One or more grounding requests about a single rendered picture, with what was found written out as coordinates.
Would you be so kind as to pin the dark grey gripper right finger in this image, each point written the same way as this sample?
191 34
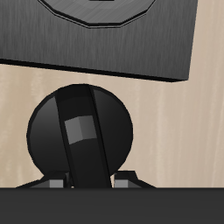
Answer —
125 180

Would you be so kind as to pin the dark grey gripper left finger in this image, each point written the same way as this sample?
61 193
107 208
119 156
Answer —
54 181

